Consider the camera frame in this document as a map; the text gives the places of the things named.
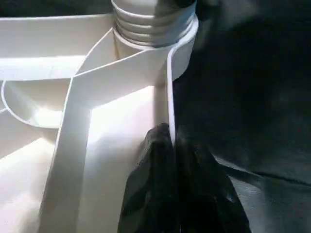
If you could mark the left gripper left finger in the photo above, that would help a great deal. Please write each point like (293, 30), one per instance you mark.
(148, 194)

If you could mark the white plastic table top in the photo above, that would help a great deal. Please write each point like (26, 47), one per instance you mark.
(48, 107)

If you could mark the black mat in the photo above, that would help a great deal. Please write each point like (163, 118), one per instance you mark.
(252, 97)

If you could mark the white plastic table leg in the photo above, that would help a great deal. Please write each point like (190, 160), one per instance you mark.
(146, 22)

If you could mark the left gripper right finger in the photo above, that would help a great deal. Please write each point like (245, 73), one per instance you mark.
(204, 194)

